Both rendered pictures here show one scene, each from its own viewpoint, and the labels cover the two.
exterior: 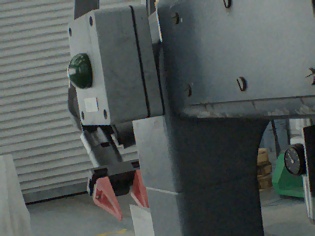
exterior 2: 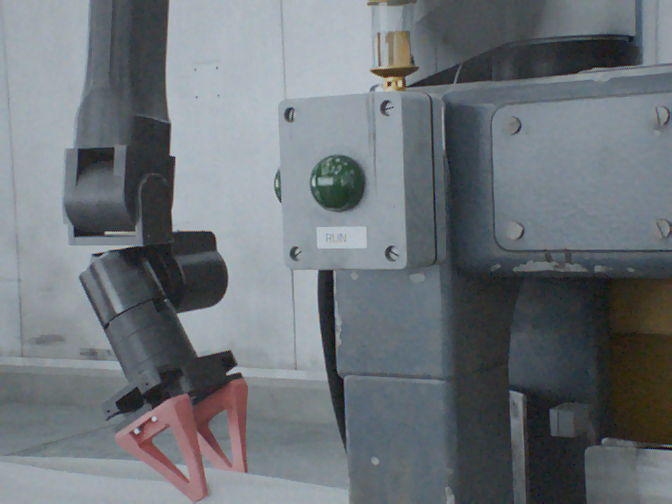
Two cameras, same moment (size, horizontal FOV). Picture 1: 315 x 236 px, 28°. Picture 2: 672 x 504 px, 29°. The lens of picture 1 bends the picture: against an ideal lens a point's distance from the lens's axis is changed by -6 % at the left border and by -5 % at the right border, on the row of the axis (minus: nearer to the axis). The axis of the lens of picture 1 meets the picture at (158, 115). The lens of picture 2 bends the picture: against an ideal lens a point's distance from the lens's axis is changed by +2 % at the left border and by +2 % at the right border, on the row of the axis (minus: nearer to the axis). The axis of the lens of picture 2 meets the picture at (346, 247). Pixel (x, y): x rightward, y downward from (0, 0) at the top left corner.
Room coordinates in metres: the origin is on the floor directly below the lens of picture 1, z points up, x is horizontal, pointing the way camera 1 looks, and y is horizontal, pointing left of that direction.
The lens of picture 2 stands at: (-0.02, 0.43, 1.29)
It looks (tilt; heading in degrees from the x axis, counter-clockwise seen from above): 3 degrees down; 325
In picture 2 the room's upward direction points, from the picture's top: 2 degrees counter-clockwise
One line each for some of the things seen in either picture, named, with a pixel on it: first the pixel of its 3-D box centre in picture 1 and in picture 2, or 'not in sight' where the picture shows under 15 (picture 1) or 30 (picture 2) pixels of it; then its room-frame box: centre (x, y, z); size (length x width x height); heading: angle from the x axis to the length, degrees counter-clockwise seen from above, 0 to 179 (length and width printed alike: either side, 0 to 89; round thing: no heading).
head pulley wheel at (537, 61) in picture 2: not in sight; (565, 69); (0.57, -0.15, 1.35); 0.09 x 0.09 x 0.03
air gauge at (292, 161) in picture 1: (297, 159); not in sight; (0.70, -0.14, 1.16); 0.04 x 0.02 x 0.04; 24
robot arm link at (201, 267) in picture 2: not in sight; (152, 245); (0.95, -0.05, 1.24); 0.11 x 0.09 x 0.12; 111
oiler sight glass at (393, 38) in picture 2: not in sight; (393, 35); (0.57, -0.02, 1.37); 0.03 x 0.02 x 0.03; 24
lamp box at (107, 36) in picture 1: (112, 66); (362, 182); (0.53, 0.03, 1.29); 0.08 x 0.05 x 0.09; 24
